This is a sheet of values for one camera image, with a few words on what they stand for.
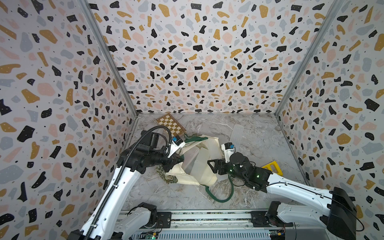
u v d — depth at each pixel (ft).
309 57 2.90
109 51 2.81
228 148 2.22
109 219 1.24
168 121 3.72
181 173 2.24
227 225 2.40
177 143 1.92
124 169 1.41
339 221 1.27
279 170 3.00
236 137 3.56
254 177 1.84
